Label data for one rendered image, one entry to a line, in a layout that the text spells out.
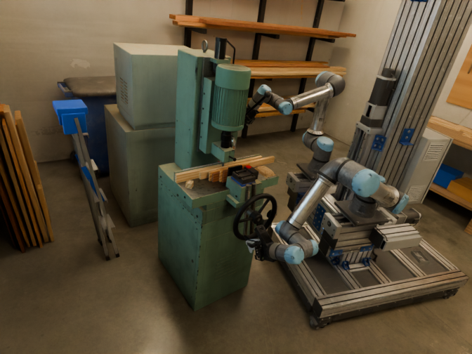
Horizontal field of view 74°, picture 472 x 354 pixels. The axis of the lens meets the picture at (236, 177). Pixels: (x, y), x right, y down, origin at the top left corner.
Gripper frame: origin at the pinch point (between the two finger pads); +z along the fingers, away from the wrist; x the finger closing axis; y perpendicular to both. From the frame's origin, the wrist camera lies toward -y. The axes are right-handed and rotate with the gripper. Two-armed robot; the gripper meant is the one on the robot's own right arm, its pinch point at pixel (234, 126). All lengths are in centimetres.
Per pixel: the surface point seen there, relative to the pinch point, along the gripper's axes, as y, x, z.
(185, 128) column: -9.1, -38.3, 3.2
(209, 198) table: 36, -56, 7
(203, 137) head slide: 4.4, -38.5, -2.9
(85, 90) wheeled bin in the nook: -129, -14, 80
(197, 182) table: 24, -53, 10
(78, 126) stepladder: -45, -78, 31
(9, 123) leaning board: -82, -95, 61
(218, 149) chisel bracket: 16.2, -38.2, -4.7
